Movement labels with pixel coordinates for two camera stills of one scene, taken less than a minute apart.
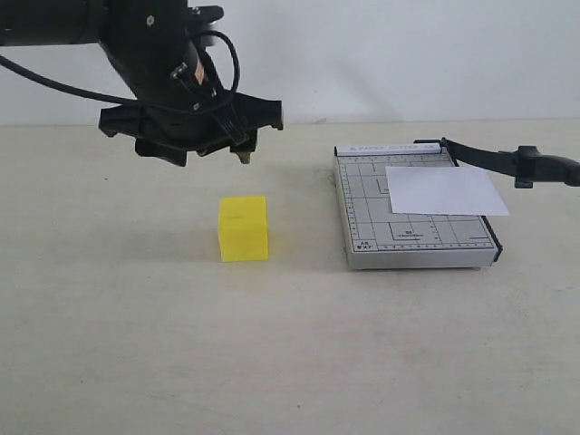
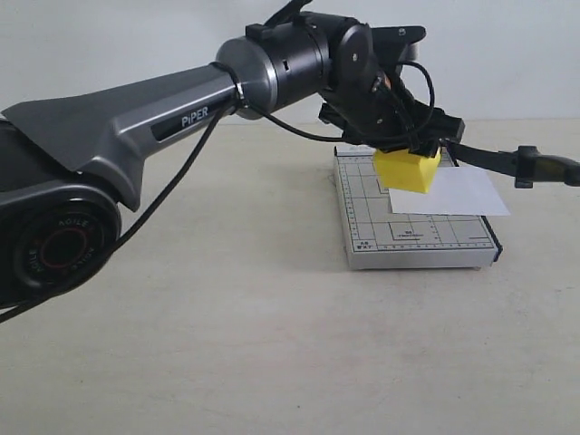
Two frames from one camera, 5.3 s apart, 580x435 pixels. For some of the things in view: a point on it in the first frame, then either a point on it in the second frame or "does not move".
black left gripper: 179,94 -> 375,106
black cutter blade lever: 526,164 does not move
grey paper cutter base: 376,238 does not move
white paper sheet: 444,190 does not move
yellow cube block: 243,227 -> 405,170
